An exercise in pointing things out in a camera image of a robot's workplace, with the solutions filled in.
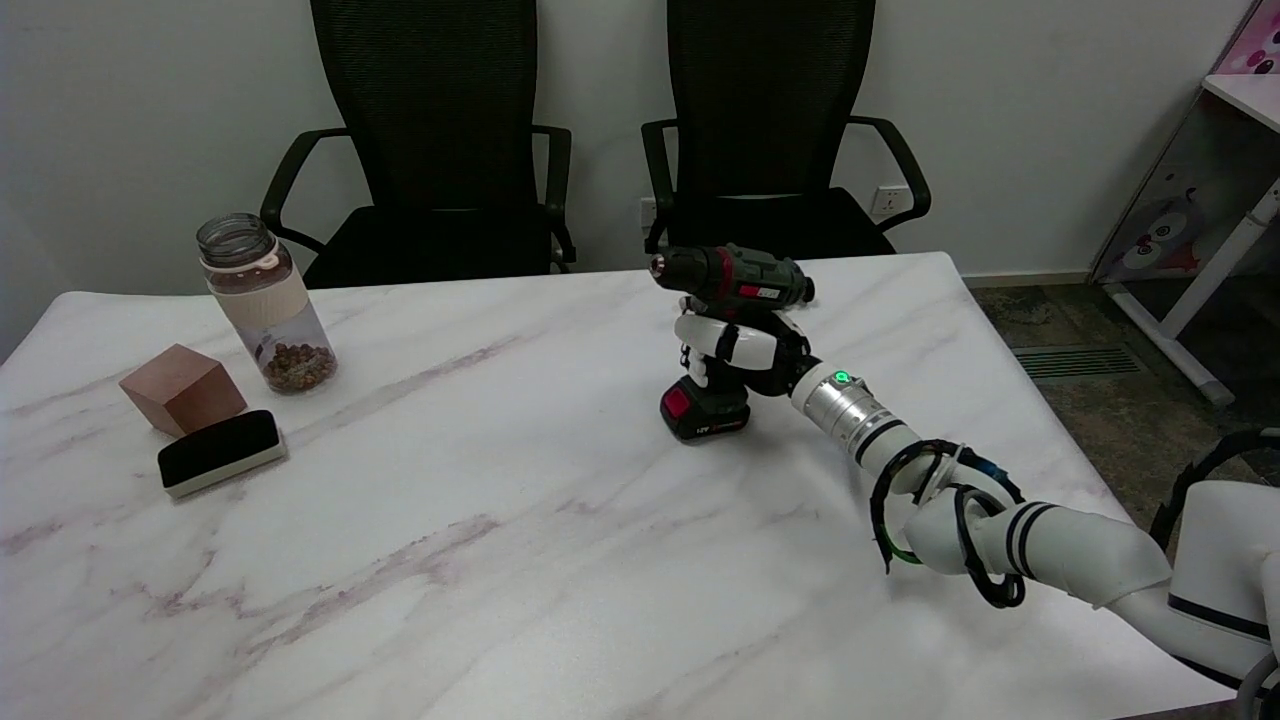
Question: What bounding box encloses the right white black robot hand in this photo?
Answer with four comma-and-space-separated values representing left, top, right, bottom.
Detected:
674, 310, 824, 398

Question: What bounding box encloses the green red power screwdriver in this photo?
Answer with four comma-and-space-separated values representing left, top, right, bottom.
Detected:
650, 243, 817, 443

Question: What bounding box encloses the black mesh office chair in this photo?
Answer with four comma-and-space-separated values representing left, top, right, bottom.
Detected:
640, 0, 933, 263
260, 0, 579, 291

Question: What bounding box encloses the metal floor vent grille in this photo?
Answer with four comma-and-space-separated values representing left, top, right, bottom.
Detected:
1010, 345, 1149, 380

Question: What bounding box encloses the cartoon panda desk panel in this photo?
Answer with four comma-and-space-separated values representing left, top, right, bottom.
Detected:
1092, 98, 1280, 284

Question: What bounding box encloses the white desk with metal legs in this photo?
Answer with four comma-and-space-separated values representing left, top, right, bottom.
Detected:
1087, 70, 1280, 407

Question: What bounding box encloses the glass jar with brown beans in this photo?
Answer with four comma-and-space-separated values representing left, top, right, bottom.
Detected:
195, 213, 339, 396

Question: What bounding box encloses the black white board eraser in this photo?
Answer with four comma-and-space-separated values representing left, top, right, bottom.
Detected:
157, 409, 289, 500

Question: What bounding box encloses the brown wooden cube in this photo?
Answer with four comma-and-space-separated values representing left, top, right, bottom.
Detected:
118, 344, 249, 439

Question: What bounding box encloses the pink cartoon picture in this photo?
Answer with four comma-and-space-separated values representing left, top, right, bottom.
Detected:
1214, 0, 1280, 76

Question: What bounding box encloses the black cable loop on forearm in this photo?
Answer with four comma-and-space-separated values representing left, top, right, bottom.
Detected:
867, 437, 1029, 610

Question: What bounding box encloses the black cable at arm base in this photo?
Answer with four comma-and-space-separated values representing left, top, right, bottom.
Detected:
1148, 428, 1280, 553

